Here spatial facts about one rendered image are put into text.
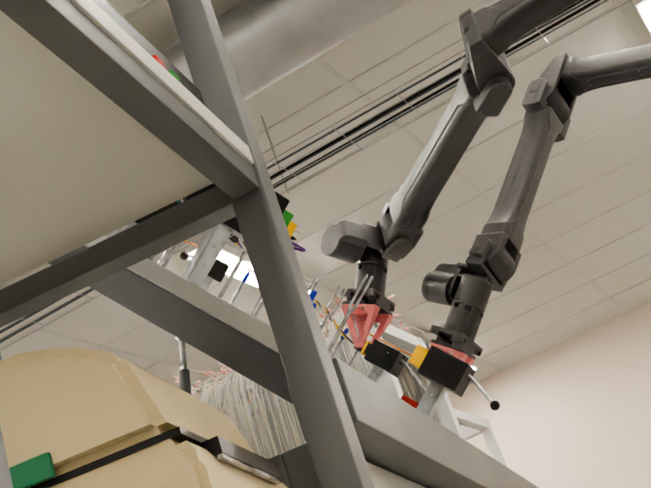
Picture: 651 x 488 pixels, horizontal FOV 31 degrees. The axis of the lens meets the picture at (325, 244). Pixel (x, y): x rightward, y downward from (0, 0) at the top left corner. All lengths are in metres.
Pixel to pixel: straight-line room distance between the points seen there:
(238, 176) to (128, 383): 0.30
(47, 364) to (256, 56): 3.59
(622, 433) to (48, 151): 9.34
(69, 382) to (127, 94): 0.23
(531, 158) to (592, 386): 8.16
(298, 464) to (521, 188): 1.14
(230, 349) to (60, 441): 0.51
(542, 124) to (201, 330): 1.08
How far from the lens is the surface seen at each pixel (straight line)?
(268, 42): 4.35
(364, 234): 2.08
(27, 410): 0.83
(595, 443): 10.23
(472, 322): 2.01
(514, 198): 2.12
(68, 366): 0.83
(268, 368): 1.28
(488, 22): 1.79
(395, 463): 1.28
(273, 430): 2.77
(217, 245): 1.37
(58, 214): 1.09
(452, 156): 1.96
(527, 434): 10.40
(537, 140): 2.21
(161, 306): 1.35
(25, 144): 0.98
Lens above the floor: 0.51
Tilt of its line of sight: 24 degrees up
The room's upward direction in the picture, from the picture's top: 19 degrees counter-clockwise
